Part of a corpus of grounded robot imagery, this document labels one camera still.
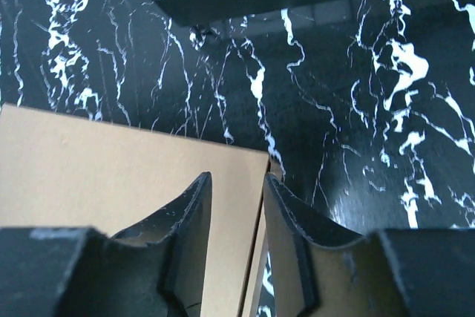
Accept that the brown cardboard box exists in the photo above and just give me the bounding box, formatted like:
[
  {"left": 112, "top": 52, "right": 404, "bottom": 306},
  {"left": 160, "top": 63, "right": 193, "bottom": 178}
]
[{"left": 1, "top": 104, "right": 269, "bottom": 316}]

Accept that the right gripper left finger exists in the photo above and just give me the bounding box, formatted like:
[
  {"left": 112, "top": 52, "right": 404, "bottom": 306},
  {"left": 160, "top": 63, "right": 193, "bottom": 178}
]
[{"left": 1, "top": 172, "right": 212, "bottom": 316}]

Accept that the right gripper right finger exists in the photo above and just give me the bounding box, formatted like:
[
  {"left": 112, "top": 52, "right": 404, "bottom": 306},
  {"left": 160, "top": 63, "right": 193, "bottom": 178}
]
[{"left": 263, "top": 174, "right": 474, "bottom": 316}]

